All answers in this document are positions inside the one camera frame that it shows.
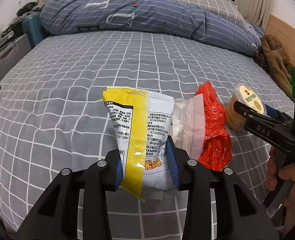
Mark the grey hard suitcase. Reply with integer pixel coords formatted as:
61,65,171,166
0,34,32,82

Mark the yellow instant cup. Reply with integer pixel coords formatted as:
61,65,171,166
226,83,267,132

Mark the grey checked pillow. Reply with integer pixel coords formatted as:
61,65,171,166
163,0,246,27

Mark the teal suitcase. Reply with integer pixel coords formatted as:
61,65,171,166
22,12,49,48

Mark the clear zip bag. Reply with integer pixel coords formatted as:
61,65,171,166
170,94,205,160

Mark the wooden bed frame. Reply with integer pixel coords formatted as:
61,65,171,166
265,15,295,66

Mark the yellow white snack bag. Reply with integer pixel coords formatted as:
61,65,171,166
102,86,177,200

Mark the person right hand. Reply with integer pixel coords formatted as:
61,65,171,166
265,147,295,236

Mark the blue striped duvet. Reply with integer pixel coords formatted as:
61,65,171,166
39,0,261,56

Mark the brown fleece garment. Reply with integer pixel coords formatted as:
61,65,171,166
254,34,295,101

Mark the beige curtain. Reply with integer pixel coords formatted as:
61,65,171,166
235,0,276,30

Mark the grey checked mattress sheet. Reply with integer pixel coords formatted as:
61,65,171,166
0,31,294,232

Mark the red plastic bag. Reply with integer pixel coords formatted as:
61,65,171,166
195,81,232,171

